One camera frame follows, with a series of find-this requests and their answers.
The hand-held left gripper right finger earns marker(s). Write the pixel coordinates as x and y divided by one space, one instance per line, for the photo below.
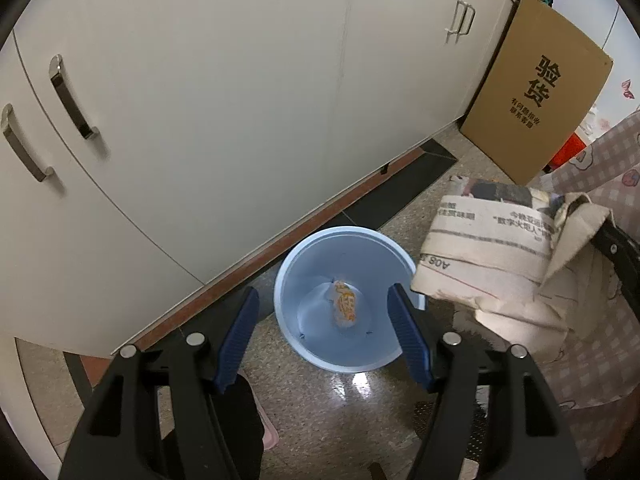
407 340

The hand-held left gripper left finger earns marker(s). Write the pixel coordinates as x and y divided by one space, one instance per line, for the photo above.
241 337

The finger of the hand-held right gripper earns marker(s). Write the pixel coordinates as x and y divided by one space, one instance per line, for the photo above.
620 255

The pale blue plastic bucket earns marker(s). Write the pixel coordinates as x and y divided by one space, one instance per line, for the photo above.
320 270

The newspaper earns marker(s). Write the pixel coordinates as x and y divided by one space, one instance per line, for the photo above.
480 240

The orange white snack wrapper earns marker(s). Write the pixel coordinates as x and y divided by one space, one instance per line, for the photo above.
345 305

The dark cloth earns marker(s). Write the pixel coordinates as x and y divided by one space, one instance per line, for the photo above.
247 420

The pink slipper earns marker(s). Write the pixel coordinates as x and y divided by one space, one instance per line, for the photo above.
268 430

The pink checked tablecloth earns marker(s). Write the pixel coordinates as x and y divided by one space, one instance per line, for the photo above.
600 360

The red plastic item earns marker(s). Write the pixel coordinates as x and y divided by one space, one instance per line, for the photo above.
570 152

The white crumpled plastic bag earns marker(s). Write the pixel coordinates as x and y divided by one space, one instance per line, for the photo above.
597 120

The brown cardboard box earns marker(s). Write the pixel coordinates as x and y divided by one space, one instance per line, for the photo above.
535 110

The white cabinet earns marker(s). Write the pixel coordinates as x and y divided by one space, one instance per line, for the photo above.
225 110

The pink butterfly wall sticker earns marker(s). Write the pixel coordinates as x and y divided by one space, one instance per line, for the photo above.
627 90

